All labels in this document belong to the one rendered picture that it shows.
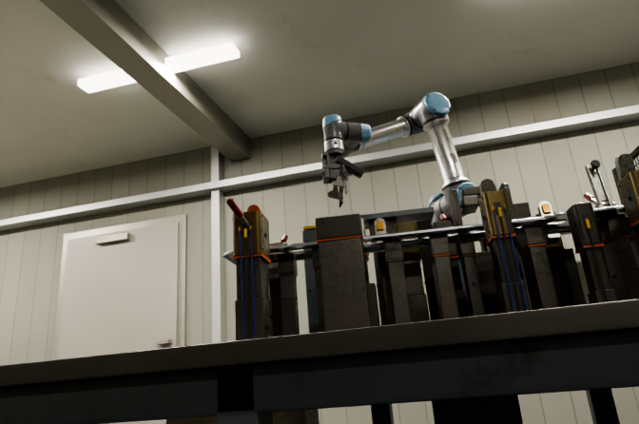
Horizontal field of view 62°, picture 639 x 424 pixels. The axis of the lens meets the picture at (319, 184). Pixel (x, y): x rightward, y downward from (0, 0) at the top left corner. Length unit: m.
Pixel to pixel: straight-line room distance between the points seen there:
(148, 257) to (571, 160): 3.73
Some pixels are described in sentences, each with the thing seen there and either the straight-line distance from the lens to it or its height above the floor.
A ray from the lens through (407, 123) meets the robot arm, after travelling 2.36.
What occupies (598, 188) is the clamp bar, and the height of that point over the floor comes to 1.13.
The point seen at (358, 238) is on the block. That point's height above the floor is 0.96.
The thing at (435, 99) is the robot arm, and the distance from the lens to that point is 2.30.
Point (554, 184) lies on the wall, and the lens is 4.52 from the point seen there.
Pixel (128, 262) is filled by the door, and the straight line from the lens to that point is 5.26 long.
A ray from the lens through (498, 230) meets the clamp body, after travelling 1.40.
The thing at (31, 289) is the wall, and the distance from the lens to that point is 5.96.
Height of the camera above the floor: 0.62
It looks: 20 degrees up
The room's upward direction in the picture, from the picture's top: 5 degrees counter-clockwise
